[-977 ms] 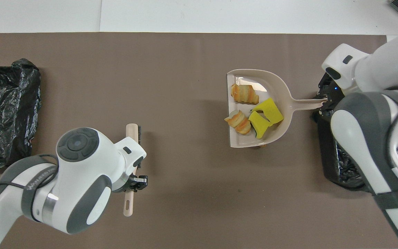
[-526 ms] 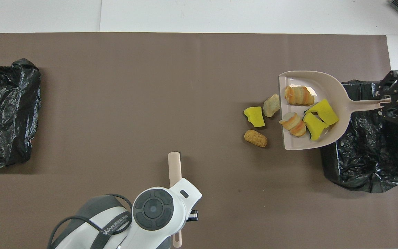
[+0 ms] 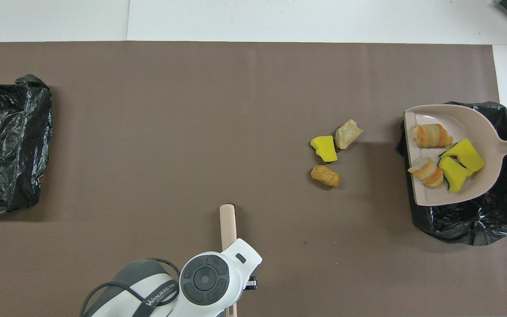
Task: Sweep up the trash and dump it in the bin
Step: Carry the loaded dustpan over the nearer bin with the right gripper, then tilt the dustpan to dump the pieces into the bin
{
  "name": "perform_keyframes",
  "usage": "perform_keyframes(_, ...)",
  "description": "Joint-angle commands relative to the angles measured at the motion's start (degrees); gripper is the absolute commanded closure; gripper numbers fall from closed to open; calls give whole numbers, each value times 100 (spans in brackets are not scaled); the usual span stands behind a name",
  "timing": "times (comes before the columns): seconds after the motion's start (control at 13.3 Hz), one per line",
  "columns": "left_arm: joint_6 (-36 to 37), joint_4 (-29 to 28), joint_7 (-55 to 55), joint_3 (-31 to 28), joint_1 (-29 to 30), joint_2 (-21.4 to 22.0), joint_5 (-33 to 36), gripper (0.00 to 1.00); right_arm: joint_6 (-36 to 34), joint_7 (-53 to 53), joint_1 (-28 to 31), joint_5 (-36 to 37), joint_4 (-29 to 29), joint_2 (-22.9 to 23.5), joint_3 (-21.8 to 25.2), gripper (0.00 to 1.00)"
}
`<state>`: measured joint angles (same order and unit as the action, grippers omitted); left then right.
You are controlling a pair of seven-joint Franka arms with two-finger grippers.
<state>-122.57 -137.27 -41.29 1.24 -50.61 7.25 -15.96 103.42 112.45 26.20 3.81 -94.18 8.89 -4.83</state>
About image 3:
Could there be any pink plastic dustpan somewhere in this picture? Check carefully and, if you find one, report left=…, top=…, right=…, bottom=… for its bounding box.
left=404, top=104, right=507, bottom=206

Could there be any notched yellow sponge piece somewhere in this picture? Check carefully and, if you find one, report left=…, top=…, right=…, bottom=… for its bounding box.
left=438, top=139, right=486, bottom=173

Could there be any pink brush with black bristles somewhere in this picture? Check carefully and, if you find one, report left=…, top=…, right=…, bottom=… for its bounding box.
left=219, top=204, right=238, bottom=317

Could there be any small yellow green sponge piece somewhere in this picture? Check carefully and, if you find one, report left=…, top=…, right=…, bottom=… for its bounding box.
left=438, top=156, right=473, bottom=193

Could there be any croissant piece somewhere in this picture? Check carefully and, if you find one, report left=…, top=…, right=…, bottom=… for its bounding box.
left=413, top=123, right=453, bottom=149
left=408, top=157, right=444, bottom=188

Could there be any brown bread roll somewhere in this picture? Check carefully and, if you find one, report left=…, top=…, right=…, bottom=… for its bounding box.
left=311, top=165, right=342, bottom=188

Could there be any beige bread chunk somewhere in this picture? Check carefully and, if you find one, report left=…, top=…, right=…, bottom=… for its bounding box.
left=335, top=119, right=364, bottom=150

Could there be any black bag lined bin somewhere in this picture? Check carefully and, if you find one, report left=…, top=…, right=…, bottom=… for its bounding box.
left=0, top=74, right=54, bottom=214
left=395, top=101, right=507, bottom=246

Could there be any brown table mat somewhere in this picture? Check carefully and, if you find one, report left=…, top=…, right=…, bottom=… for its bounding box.
left=0, top=42, right=507, bottom=317

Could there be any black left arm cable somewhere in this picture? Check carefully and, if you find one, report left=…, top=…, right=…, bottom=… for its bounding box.
left=80, top=258, right=180, bottom=317

